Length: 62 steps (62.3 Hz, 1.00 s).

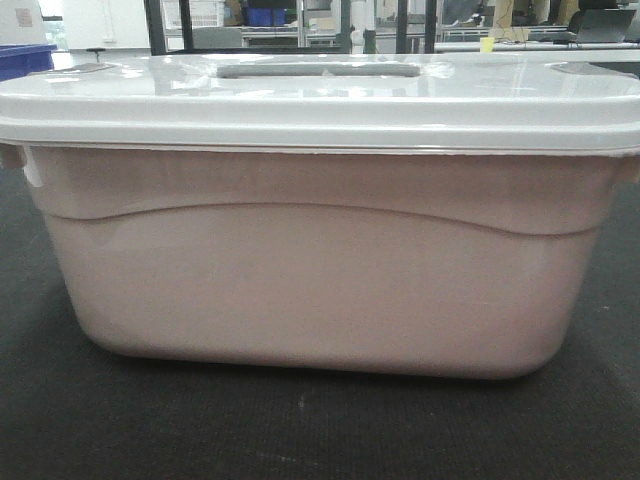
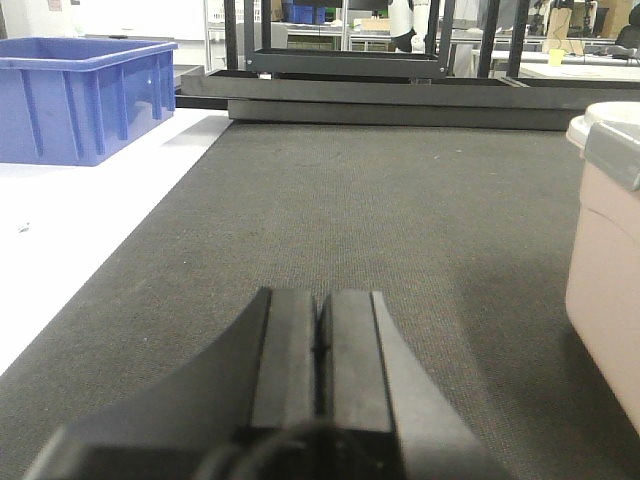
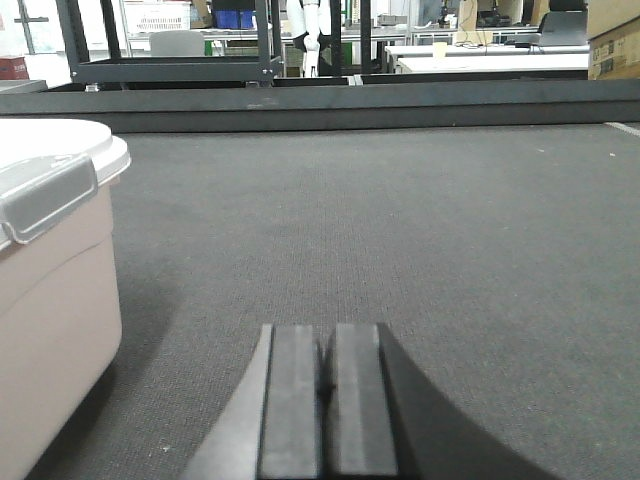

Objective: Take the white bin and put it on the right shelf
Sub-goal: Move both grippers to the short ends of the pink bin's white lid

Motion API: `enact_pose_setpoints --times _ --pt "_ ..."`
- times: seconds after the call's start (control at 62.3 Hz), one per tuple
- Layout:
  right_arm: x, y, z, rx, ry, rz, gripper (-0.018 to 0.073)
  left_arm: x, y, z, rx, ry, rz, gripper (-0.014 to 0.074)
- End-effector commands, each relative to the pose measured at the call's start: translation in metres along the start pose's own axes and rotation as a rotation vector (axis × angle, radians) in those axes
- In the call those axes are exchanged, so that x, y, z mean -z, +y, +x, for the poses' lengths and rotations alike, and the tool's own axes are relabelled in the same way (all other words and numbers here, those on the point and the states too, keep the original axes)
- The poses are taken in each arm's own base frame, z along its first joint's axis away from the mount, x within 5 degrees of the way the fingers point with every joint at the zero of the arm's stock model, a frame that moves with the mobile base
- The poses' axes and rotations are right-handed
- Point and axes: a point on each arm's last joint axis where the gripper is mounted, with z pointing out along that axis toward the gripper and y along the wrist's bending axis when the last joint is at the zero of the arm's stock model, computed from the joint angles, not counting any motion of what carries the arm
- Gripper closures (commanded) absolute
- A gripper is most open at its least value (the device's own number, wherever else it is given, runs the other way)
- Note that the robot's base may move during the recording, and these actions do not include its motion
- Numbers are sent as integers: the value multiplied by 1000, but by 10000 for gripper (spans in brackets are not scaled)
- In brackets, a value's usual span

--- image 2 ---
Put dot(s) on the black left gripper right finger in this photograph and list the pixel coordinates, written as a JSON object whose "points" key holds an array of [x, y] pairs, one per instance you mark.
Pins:
{"points": [[377, 390]]}

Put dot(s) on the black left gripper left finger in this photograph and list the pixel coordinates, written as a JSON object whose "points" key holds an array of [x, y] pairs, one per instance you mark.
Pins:
{"points": [[165, 430]]}

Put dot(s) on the white lidded storage bin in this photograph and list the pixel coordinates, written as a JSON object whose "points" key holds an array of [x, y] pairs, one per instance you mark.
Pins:
{"points": [[602, 293]]}

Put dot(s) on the blue plastic tote bin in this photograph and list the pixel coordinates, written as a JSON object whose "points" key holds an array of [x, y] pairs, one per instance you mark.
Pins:
{"points": [[78, 101]]}

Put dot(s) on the yellow cup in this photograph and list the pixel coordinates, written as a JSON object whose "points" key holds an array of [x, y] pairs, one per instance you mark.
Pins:
{"points": [[556, 56]]}

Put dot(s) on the black metal frame rack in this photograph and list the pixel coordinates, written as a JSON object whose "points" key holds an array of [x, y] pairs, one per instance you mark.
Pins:
{"points": [[409, 87]]}

